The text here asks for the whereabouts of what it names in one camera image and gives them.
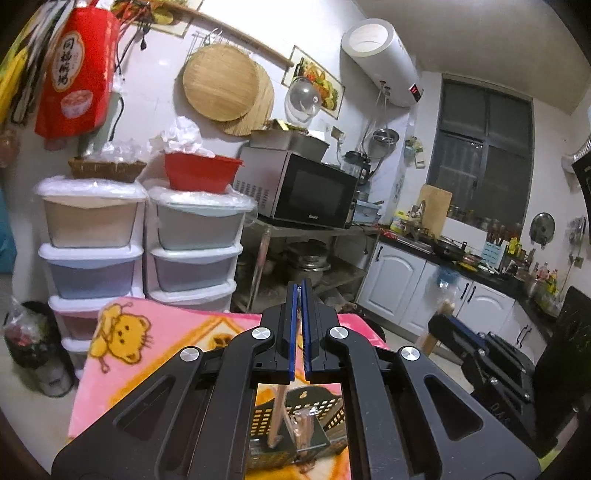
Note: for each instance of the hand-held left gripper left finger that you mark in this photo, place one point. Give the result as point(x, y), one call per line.
point(217, 378)

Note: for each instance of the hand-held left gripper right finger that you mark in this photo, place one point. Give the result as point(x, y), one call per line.
point(383, 383)

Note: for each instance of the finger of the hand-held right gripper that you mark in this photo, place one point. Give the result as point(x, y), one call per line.
point(457, 337)

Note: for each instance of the dark green plastic utensil holder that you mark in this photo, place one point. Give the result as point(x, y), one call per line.
point(323, 406)

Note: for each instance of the blue plastic bag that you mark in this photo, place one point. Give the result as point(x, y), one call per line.
point(447, 279)

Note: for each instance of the pink printed bear blanket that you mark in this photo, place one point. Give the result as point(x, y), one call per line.
point(152, 369)

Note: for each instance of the white kitchen cabinets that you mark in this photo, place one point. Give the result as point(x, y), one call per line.
point(397, 286)

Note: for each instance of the black wok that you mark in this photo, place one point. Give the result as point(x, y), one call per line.
point(448, 249)

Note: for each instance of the blue knife block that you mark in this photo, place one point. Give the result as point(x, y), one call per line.
point(494, 256)

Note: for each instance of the row of condiment bottles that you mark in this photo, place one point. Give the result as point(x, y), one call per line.
point(545, 277)

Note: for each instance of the metal kitchen rack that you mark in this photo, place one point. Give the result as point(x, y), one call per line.
point(341, 277)

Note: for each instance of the wooden cutting board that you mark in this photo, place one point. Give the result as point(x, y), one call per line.
point(436, 207)

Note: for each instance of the sink faucet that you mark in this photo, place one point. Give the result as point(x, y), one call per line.
point(419, 210)

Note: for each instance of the hanging metal pot lid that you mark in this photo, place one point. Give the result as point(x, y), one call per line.
point(542, 230)

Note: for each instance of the short plastic drawer tower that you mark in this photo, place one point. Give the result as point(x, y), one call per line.
point(198, 230)

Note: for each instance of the light blue box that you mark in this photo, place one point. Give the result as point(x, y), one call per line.
point(367, 212)

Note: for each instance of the trash bin with bag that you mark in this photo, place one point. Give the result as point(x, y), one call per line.
point(37, 350)

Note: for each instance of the dark framed window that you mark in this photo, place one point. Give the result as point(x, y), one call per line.
point(480, 152)

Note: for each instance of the blender jug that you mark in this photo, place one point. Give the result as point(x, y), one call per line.
point(355, 166)

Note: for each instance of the black microwave oven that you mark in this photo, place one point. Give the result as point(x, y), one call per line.
point(314, 194)

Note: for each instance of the tall plastic drawer tower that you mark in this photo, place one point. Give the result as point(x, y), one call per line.
point(87, 221)

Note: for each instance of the red plastic basin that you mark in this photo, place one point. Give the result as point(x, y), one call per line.
point(198, 173)

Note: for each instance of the hanging steel pot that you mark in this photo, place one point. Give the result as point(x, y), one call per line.
point(385, 143)

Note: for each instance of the range hood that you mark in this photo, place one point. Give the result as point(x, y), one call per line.
point(579, 161)

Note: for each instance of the wicker basket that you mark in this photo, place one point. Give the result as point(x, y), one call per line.
point(106, 170)

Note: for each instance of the white plastic bags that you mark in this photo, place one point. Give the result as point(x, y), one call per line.
point(184, 136)

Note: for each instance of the clear plastic bags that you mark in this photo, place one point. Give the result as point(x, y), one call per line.
point(122, 150)

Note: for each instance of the metal tray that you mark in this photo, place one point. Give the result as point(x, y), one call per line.
point(295, 143)

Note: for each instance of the teal cloth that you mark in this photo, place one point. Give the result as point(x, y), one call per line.
point(7, 244)

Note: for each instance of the round wooden board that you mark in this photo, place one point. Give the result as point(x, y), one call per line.
point(264, 110)
point(219, 83)

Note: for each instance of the glass pot lid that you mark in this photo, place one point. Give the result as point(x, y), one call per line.
point(302, 99)

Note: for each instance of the white water heater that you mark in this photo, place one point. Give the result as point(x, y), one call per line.
point(383, 60)

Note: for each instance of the red printed bag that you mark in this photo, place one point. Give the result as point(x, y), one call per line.
point(78, 74)

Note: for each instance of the yellow bag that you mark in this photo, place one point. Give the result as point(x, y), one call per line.
point(14, 78)

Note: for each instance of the food wall poster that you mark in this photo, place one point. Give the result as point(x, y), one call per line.
point(330, 87)

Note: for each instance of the wooden wall rail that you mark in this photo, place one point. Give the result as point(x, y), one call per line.
point(240, 34)

